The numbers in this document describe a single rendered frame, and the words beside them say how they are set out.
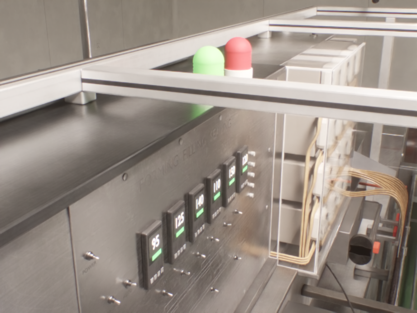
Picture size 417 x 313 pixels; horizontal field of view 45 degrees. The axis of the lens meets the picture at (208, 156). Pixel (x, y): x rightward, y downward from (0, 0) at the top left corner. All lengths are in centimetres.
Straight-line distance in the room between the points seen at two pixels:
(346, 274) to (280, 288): 73
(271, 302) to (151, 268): 61
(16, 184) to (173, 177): 30
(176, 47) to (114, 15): 435
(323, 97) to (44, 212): 40
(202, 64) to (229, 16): 542
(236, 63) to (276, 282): 62
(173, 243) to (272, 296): 58
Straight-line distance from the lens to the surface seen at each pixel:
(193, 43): 125
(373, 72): 599
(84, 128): 75
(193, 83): 77
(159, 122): 77
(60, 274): 61
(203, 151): 89
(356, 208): 189
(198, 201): 88
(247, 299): 130
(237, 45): 106
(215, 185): 94
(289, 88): 72
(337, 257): 176
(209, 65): 92
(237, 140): 105
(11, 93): 77
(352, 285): 203
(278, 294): 136
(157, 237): 76
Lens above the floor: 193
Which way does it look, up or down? 20 degrees down
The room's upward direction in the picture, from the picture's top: straight up
